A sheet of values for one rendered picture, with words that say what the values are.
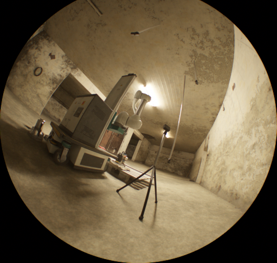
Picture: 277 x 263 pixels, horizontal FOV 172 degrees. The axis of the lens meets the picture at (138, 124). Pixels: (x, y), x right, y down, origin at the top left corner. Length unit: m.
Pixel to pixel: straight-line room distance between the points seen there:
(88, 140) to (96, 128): 0.17
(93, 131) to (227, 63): 3.18
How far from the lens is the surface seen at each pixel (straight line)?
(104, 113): 1.11
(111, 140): 6.56
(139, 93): 1.74
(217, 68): 2.95
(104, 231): 0.55
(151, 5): 2.63
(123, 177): 1.49
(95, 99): 1.02
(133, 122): 1.31
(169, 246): 0.63
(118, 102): 1.43
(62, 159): 0.99
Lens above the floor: 0.42
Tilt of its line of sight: 20 degrees up
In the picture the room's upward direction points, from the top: 23 degrees clockwise
